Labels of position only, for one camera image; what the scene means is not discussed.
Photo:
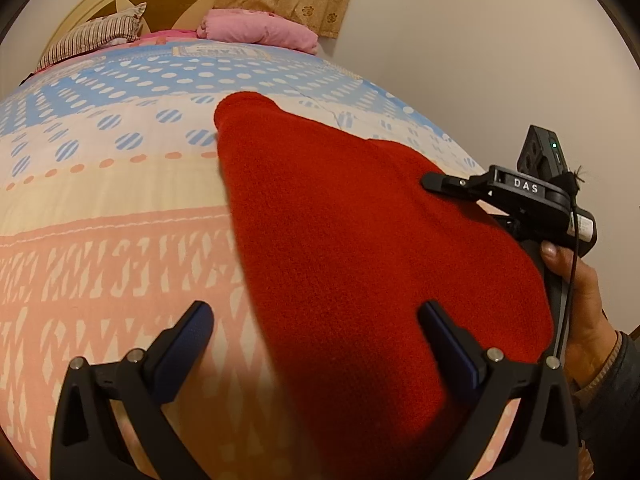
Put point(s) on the person's right hand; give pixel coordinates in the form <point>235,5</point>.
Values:
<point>590,310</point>

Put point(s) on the pink pillow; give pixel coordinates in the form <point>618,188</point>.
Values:
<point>260,30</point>

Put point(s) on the person's right forearm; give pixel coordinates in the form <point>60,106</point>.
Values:
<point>615,400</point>

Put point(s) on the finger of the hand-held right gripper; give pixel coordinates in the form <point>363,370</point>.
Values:
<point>450,182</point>

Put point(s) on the striped pillow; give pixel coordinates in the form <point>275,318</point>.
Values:
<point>85,42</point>

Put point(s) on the pink patterned cloth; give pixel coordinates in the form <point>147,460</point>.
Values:
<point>170,35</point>

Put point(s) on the patterned dotted bed quilt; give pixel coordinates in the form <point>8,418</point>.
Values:
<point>100,210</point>

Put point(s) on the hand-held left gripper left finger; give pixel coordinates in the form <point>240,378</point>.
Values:
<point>185,350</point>

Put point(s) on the red knitted sweater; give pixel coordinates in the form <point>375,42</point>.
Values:
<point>350,260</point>

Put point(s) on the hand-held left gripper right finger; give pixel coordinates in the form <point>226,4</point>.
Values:
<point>450,345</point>

